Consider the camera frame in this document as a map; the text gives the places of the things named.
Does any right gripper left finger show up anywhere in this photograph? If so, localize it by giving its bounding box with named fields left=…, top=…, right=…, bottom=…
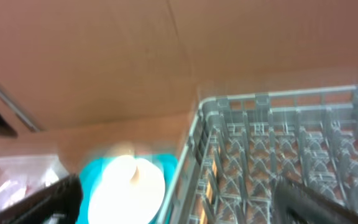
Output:
left=0, top=174, right=83, bottom=224

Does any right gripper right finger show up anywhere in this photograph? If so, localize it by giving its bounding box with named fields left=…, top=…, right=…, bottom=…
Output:
left=272, top=177, right=358, bottom=224

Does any clear plastic waste bin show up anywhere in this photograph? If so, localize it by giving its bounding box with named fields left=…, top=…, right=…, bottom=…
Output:
left=0, top=154, right=69, bottom=211

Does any large pink plate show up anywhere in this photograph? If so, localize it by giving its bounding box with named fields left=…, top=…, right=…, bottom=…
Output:
left=88, top=155, right=165, bottom=224

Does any grey plastic dish rack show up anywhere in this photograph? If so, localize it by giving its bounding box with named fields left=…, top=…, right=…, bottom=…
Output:
left=156, top=85, right=358, bottom=223

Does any cream paper cup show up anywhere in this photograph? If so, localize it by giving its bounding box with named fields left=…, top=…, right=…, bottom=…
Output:
left=103, top=142, right=139, bottom=184

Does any teal plastic serving tray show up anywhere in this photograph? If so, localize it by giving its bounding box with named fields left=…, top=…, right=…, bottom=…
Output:
left=76, top=153, right=178, bottom=224

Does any brown cardboard backdrop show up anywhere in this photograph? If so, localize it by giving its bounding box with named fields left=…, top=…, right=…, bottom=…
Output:
left=0, top=0, right=358, bottom=131

